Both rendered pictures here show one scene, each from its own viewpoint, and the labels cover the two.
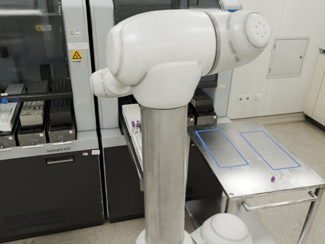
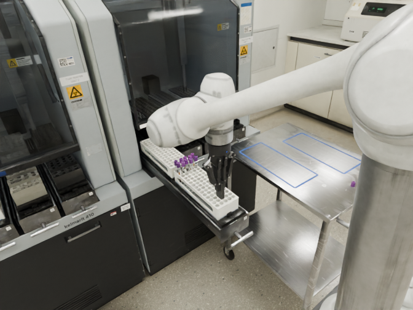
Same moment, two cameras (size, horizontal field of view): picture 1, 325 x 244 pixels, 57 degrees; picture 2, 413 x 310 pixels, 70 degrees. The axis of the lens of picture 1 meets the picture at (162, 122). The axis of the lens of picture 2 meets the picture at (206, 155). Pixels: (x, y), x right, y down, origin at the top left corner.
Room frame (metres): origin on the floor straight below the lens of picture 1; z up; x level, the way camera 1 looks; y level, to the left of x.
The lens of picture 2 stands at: (0.37, 0.35, 1.57)
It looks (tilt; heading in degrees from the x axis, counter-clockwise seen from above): 33 degrees down; 341
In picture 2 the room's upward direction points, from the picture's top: 3 degrees counter-clockwise
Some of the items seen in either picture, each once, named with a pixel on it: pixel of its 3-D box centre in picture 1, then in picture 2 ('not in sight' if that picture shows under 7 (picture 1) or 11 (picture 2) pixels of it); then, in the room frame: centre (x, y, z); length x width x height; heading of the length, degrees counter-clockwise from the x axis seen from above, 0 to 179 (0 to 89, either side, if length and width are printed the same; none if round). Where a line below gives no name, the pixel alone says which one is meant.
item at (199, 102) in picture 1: (203, 103); not in sight; (1.74, -0.25, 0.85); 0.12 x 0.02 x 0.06; 105
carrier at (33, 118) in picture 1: (31, 119); (29, 192); (1.46, 0.72, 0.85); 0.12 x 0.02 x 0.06; 107
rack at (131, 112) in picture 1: (134, 119); (164, 155); (1.52, 0.16, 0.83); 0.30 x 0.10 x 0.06; 16
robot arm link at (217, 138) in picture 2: not in sight; (219, 132); (1.12, 0.05, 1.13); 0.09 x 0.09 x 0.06
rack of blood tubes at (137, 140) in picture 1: (146, 148); (204, 189); (1.22, 0.07, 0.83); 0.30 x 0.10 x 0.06; 16
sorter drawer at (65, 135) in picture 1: (63, 110); (60, 166); (1.72, 0.64, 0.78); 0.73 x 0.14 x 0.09; 16
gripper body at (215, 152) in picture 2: not in sight; (219, 152); (1.12, 0.05, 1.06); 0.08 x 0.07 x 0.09; 106
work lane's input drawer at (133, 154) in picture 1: (140, 144); (186, 183); (1.35, 0.11, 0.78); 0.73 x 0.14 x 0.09; 16
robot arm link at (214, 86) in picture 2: not in sight; (214, 101); (1.11, 0.06, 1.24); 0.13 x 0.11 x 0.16; 113
